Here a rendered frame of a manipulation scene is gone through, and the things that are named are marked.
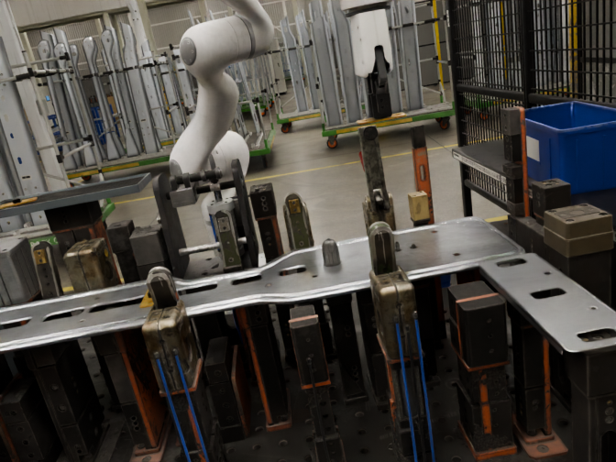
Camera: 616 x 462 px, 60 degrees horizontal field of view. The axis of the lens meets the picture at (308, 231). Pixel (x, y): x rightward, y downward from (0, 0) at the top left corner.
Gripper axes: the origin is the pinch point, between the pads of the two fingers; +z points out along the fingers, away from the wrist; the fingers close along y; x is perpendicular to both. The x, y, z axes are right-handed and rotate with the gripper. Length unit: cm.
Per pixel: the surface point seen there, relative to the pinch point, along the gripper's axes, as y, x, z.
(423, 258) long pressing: 6.4, 2.9, 27.2
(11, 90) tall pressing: -403, -236, -22
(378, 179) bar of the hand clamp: -14.4, 0.5, 16.7
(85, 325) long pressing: 7, -57, 27
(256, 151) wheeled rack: -614, -50, 104
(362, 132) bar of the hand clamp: -15.1, -1.3, 6.6
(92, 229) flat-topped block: -30, -65, 20
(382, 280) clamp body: 21.2, -7.1, 22.7
